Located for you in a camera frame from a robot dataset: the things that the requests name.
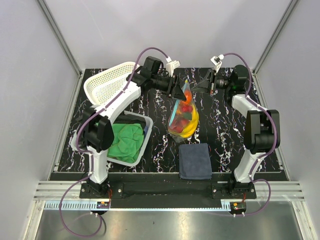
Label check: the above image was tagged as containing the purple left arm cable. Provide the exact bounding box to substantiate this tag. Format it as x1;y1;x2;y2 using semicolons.
57;46;169;237

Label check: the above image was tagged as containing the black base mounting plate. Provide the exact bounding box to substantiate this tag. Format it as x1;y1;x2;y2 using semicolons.
79;181;257;200

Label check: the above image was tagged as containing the left aluminium frame post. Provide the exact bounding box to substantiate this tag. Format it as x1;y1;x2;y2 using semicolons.
36;0;82;76

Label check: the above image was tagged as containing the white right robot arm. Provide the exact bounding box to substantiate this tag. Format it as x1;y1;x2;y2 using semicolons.
191;65;281;199

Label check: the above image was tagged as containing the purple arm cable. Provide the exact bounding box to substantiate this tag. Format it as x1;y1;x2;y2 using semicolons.
57;46;169;237
207;52;278;216

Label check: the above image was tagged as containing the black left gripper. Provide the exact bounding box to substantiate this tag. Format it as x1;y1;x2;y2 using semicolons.
151;73;187;102

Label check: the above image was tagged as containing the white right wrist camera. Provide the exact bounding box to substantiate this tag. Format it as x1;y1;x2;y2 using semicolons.
210;54;224;73

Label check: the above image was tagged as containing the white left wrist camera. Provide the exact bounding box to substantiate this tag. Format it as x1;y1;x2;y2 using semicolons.
165;56;181;77

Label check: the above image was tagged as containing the grey plastic bin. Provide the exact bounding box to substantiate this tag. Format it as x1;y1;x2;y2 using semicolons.
106;111;154;167

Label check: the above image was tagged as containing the aluminium front rail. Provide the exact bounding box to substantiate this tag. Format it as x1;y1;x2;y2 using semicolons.
33;181;305;202

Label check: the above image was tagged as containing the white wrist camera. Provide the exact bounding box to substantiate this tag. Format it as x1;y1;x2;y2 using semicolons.
210;54;224;73
165;56;181;77

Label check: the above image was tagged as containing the green microfibre cloth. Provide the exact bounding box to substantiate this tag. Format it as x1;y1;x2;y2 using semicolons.
107;123;145;164

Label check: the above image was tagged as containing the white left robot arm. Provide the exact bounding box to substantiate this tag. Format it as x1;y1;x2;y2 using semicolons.
70;57;183;198

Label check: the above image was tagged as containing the red fake strawberry bunch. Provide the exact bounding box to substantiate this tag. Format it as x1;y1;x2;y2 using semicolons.
168;104;193;134

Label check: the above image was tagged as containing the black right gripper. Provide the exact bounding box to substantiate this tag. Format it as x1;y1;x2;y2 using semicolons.
190;70;233;95

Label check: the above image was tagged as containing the black cloth in bin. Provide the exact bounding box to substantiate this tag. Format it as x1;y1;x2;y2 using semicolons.
113;114;147;130

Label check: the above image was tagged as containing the white perforated plastic basket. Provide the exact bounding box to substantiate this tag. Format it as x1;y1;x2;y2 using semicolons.
83;61;136;106

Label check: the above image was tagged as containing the orange fake bell pepper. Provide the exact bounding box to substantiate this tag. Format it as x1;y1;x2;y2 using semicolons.
182;90;193;105

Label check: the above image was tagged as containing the aluminium frame post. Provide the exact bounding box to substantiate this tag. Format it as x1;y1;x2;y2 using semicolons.
252;0;300;75
36;0;82;76

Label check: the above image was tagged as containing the dark blue folded towel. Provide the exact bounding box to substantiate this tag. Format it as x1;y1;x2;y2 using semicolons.
178;143;212;180

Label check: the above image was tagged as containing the clear zip top bag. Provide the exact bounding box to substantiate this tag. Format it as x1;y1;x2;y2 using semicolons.
167;80;199;143

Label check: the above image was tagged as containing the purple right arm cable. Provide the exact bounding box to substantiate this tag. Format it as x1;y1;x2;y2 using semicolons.
207;52;278;216

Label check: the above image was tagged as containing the yellow fake banana bunch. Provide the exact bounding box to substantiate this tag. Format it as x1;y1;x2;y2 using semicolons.
178;104;199;138

